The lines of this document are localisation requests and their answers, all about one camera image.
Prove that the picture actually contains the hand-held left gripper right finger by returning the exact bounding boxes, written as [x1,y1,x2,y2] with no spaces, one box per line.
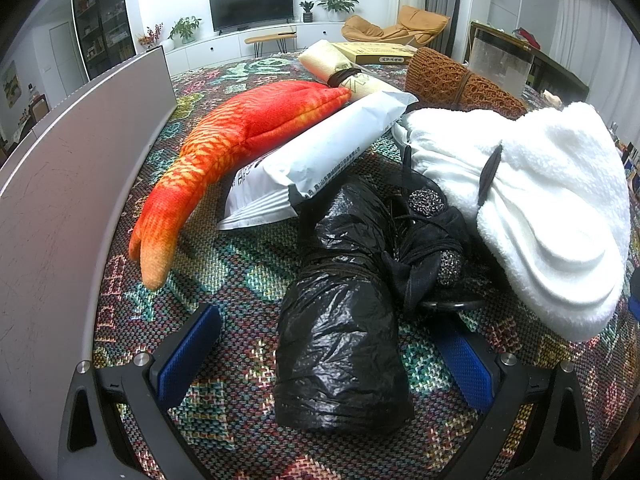
[432,317,596,480]

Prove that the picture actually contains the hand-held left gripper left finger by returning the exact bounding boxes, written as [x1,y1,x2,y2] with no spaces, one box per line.
[57,304,223,480]

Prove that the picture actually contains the black plastic bag roll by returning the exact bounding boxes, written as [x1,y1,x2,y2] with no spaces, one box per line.
[274,176,416,431]

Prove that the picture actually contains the black strappy shoes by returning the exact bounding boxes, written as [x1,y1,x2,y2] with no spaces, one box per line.
[382,145,506,318]

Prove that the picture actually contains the white fleece blanket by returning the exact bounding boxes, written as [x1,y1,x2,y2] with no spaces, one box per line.
[392,101,632,343]

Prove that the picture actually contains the orange fish plush toy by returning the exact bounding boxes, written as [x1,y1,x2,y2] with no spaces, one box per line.
[129,81,353,291]

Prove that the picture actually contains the white plastic mailer package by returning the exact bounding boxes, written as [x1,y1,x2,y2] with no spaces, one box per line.
[217,91,418,231]

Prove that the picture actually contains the net-wrapped cloth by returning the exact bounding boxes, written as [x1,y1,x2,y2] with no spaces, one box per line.
[404,46,528,118]

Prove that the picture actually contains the cream cloth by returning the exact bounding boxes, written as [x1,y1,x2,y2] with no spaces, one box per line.
[298,40,418,106]

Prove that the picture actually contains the colourful woven blanket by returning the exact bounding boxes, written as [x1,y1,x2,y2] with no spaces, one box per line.
[92,52,640,480]

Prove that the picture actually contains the black hair band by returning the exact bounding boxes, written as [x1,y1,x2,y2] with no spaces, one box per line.
[477,144,504,207]

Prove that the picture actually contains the grey headboard panel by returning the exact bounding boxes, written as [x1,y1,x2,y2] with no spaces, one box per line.
[0,45,178,431]

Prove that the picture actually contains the dark sideboard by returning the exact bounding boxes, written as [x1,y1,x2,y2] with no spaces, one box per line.
[470,20,591,103]

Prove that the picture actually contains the clear plastic container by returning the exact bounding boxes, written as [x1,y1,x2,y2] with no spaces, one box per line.
[467,27,533,93]

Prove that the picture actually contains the white television cabinet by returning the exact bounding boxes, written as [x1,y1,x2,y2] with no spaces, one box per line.
[162,20,351,73]

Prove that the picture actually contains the red flower potted plant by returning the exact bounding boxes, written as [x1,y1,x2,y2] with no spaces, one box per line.
[136,22,166,52]

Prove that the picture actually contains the white door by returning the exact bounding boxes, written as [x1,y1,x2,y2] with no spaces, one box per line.
[49,22,87,92]

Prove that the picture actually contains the yellow flat box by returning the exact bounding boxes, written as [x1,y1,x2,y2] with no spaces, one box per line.
[331,41,418,66]

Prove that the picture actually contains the wooden bench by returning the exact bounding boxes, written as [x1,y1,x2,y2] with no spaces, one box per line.
[244,31,297,58]

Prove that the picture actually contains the green potted plant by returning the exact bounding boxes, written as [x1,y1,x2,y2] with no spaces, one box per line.
[169,16,202,43]

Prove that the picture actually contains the orange lounge chair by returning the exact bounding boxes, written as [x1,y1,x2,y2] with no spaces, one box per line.
[341,5,451,47]

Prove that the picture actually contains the glass display cabinet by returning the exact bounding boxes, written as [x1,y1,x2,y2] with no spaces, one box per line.
[70,0,137,81]

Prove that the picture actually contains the black television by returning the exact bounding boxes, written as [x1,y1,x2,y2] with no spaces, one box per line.
[208,0,294,35]

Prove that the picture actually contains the large leafy potted plant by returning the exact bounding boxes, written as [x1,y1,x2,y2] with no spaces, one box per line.
[317,0,360,15]

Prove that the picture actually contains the framed wall picture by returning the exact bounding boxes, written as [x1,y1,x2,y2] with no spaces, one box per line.
[0,60,23,108]

